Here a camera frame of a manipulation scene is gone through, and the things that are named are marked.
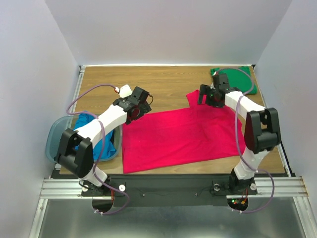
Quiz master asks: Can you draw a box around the red t shirt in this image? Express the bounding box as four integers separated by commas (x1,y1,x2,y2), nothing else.
122,90,246,174

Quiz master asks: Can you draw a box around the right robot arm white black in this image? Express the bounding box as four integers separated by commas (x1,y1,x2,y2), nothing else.
198,71,281,193

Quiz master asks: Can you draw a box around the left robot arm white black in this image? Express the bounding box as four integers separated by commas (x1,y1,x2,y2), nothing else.
54,85,151,196

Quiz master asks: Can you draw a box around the folded green t shirt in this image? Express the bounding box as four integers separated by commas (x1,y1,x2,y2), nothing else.
219,66,252,93

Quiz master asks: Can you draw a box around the blue t shirt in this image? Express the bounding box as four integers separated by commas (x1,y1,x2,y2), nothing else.
74,113,117,162

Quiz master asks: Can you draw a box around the teal plastic bin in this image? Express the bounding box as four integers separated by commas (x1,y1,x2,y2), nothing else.
46,115,122,162

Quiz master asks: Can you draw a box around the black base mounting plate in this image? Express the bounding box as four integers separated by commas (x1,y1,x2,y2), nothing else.
81,174,258,208

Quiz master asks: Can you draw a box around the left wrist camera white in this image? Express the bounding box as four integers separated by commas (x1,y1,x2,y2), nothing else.
114,84,132,98

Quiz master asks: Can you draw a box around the aluminium frame rail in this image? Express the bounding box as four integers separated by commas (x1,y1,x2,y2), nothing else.
40,179,111,200

